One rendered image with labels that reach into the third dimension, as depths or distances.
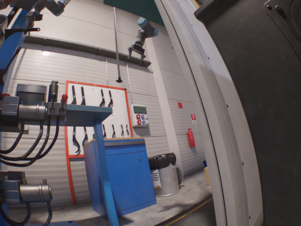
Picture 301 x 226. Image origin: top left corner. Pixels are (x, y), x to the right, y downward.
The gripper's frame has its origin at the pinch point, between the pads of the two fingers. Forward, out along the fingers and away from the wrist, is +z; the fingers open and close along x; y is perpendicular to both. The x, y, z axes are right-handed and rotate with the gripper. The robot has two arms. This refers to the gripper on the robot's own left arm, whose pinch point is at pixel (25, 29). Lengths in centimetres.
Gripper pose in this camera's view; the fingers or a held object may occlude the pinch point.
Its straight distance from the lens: 125.1
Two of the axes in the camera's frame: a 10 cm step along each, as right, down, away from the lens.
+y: -8.7, 0.1, -4.9
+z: 1.8, 9.3, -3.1
